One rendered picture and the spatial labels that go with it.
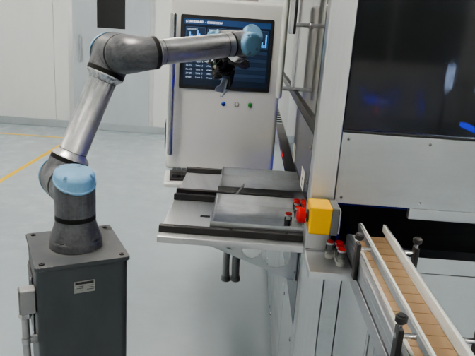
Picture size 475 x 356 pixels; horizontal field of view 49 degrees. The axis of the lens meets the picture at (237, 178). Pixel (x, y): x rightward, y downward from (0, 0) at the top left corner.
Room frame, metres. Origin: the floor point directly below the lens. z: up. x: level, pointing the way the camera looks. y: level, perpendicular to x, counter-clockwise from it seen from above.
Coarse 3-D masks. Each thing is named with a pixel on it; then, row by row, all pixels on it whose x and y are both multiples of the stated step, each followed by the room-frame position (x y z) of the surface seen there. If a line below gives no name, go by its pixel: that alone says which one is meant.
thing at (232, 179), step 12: (228, 168) 1.95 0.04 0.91; (240, 168) 1.95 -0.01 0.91; (228, 180) 1.88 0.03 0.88; (240, 180) 1.89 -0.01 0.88; (252, 180) 1.90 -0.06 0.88; (264, 180) 1.91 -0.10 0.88; (276, 180) 1.93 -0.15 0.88; (288, 180) 1.94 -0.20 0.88; (252, 192) 1.69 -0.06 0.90; (264, 192) 1.69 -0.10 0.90; (276, 192) 1.69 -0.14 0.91; (288, 192) 1.69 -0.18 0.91; (300, 192) 1.69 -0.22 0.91
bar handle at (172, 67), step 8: (176, 16) 2.23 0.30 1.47; (176, 24) 2.23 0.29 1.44; (168, 88) 2.23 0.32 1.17; (168, 96) 2.22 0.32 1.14; (168, 104) 2.22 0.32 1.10; (168, 112) 2.22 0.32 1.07; (168, 120) 2.22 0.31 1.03; (168, 128) 2.22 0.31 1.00; (168, 136) 2.22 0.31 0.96; (168, 144) 2.22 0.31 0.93; (168, 152) 2.22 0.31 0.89
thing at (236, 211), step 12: (216, 204) 1.59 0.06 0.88; (228, 204) 1.60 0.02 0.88; (240, 204) 1.61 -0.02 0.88; (252, 204) 1.61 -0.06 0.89; (264, 204) 1.61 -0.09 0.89; (276, 204) 1.61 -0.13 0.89; (288, 204) 1.61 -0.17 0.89; (216, 216) 1.48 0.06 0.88; (228, 216) 1.49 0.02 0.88; (240, 216) 1.50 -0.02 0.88; (252, 216) 1.51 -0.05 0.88; (264, 216) 1.51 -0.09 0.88; (276, 216) 1.52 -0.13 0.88; (240, 228) 1.36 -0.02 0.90; (252, 228) 1.35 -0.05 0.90; (264, 228) 1.35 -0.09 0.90; (276, 228) 1.35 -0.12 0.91; (288, 228) 1.35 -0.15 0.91; (300, 228) 1.35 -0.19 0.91
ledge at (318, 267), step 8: (304, 256) 1.27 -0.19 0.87; (312, 256) 1.24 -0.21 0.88; (320, 256) 1.25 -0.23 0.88; (312, 264) 1.20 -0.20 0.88; (320, 264) 1.20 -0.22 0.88; (328, 264) 1.20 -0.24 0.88; (344, 264) 1.21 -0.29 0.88; (312, 272) 1.15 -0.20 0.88; (320, 272) 1.15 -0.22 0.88; (328, 272) 1.16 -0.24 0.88; (336, 272) 1.16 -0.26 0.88; (344, 272) 1.16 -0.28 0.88; (344, 280) 1.15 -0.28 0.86; (352, 280) 1.15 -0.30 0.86
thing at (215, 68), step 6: (210, 60) 2.01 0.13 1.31; (216, 60) 1.99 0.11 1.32; (222, 60) 1.94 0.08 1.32; (228, 60) 1.94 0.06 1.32; (216, 66) 1.98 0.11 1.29; (222, 66) 1.97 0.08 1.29; (228, 66) 2.00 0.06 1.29; (234, 66) 2.01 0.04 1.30; (216, 72) 1.98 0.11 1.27; (222, 72) 1.97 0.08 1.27; (228, 72) 2.00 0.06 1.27; (234, 72) 2.02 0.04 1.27; (216, 78) 2.01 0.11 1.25
